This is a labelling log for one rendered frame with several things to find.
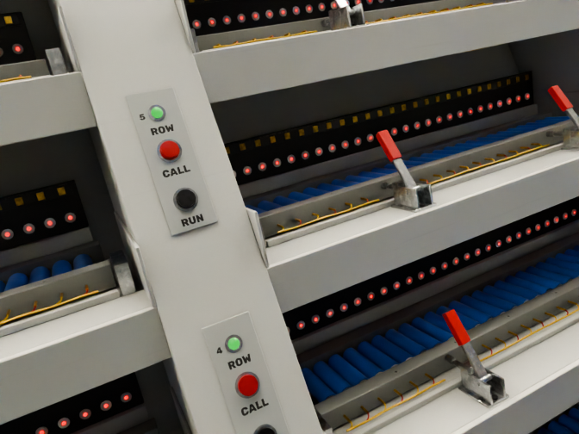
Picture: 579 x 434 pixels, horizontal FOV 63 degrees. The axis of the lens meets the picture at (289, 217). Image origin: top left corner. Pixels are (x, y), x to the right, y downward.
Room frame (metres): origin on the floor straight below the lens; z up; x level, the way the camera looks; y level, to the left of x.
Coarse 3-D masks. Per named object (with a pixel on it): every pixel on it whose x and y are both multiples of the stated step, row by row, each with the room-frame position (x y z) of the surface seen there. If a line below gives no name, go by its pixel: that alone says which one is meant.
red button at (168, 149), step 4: (168, 140) 0.38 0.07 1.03; (164, 144) 0.38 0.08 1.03; (168, 144) 0.38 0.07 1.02; (172, 144) 0.38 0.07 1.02; (176, 144) 0.39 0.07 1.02; (160, 148) 0.38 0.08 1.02; (164, 148) 0.38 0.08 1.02; (168, 148) 0.38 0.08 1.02; (172, 148) 0.38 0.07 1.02; (176, 148) 0.38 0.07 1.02; (160, 152) 0.38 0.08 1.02; (164, 152) 0.38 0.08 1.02; (168, 152) 0.38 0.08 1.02; (172, 152) 0.38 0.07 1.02; (176, 152) 0.38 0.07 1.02; (164, 156) 0.38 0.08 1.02; (168, 156) 0.38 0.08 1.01; (172, 156) 0.38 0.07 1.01; (176, 156) 0.39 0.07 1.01
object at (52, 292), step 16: (80, 272) 0.41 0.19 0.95; (96, 272) 0.42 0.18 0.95; (112, 272) 0.42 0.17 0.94; (16, 288) 0.40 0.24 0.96; (32, 288) 0.40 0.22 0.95; (48, 288) 0.40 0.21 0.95; (64, 288) 0.41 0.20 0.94; (80, 288) 0.41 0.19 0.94; (96, 288) 0.42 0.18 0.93; (0, 304) 0.39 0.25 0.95; (16, 304) 0.40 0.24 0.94; (32, 304) 0.40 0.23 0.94; (48, 304) 0.41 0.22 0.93; (0, 320) 0.39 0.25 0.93
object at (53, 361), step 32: (0, 256) 0.48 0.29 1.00; (32, 256) 0.49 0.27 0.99; (128, 256) 0.50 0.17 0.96; (128, 288) 0.41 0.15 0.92; (64, 320) 0.38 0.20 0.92; (96, 320) 0.37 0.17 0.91; (128, 320) 0.36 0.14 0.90; (160, 320) 0.38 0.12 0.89; (0, 352) 0.35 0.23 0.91; (32, 352) 0.34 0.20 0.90; (64, 352) 0.35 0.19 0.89; (96, 352) 0.36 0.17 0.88; (128, 352) 0.37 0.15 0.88; (160, 352) 0.38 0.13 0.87; (0, 384) 0.33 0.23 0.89; (32, 384) 0.34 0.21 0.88; (64, 384) 0.35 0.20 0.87; (96, 384) 0.36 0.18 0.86; (0, 416) 0.34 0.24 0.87
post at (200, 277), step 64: (64, 0) 0.37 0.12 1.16; (128, 0) 0.39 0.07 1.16; (128, 64) 0.39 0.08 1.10; (192, 64) 0.40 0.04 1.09; (128, 128) 0.38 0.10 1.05; (192, 128) 0.40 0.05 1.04; (128, 192) 0.37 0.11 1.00; (192, 256) 0.39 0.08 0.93; (256, 256) 0.40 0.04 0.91; (192, 320) 0.38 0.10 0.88; (256, 320) 0.40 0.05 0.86; (192, 384) 0.37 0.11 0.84
